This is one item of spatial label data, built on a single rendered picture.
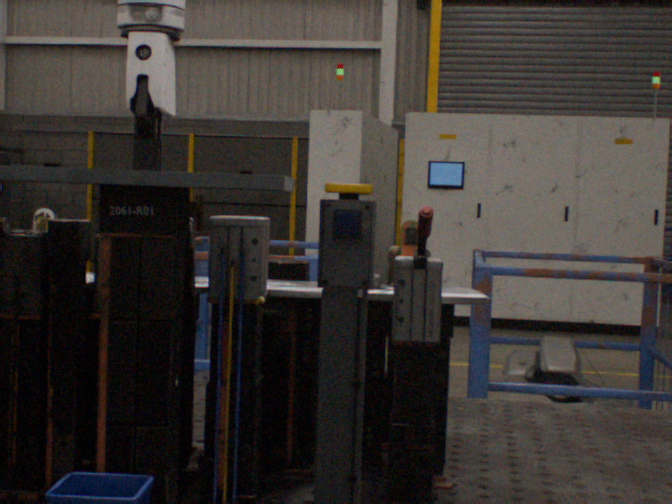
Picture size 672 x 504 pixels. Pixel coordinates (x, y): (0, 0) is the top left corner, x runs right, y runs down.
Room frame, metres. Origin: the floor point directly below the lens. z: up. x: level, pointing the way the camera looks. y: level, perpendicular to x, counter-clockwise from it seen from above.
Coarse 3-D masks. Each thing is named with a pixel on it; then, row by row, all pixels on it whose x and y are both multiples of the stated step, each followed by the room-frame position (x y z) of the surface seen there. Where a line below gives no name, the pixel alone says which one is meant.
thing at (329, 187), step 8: (328, 184) 1.22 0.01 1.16; (336, 184) 1.22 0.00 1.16; (344, 184) 1.22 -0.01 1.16; (352, 184) 1.22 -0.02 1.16; (360, 184) 1.22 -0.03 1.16; (328, 192) 1.23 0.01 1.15; (336, 192) 1.22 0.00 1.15; (344, 192) 1.23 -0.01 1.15; (352, 192) 1.22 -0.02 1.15; (360, 192) 1.22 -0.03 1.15; (368, 192) 1.22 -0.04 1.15
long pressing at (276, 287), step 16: (272, 288) 1.50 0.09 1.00; (288, 288) 1.50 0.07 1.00; (304, 288) 1.50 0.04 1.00; (320, 288) 1.50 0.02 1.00; (384, 288) 1.58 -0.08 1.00; (448, 288) 1.63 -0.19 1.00; (464, 288) 1.64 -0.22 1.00; (448, 304) 1.49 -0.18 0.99; (464, 304) 1.49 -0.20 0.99; (480, 304) 1.49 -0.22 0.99
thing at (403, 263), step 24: (408, 264) 1.38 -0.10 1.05; (432, 264) 1.38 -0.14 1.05; (408, 288) 1.38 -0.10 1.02; (432, 288) 1.38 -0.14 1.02; (408, 312) 1.38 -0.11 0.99; (432, 312) 1.38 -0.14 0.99; (408, 336) 1.38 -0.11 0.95; (432, 336) 1.38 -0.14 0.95; (408, 360) 1.39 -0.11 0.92; (432, 360) 1.38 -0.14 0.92; (408, 384) 1.39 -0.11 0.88; (432, 384) 1.38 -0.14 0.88; (408, 408) 1.39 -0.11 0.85; (408, 432) 1.38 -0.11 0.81; (432, 432) 1.38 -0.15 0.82; (408, 456) 1.39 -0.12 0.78; (432, 456) 1.38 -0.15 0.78; (408, 480) 1.38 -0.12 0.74
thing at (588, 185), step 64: (448, 128) 9.26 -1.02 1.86; (512, 128) 9.18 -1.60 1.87; (576, 128) 9.10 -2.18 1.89; (640, 128) 9.02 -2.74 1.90; (448, 192) 9.25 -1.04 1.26; (512, 192) 9.17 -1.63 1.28; (576, 192) 9.10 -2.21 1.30; (640, 192) 9.02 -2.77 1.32; (448, 256) 9.25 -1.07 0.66; (640, 256) 9.01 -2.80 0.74; (512, 320) 9.20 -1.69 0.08; (576, 320) 9.10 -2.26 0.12; (640, 320) 9.01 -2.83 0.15
